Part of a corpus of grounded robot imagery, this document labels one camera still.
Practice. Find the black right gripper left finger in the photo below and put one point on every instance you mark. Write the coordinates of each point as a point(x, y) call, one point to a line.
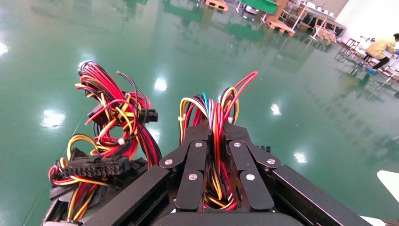
point(194, 162)

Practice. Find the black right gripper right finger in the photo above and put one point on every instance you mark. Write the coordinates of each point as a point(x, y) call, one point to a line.
point(249, 174)

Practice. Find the wooden pallet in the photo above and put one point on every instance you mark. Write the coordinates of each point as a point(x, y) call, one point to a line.
point(216, 4)
point(280, 26)

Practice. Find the green cloth covered table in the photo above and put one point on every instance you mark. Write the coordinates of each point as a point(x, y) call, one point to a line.
point(258, 4)

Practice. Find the white framed work table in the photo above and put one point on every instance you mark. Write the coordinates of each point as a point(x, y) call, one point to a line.
point(321, 18)

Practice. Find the person in yellow jacket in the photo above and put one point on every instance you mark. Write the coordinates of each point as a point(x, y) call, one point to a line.
point(380, 46)

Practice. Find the metal frame stool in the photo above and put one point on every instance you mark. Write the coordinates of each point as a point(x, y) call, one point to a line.
point(346, 50)

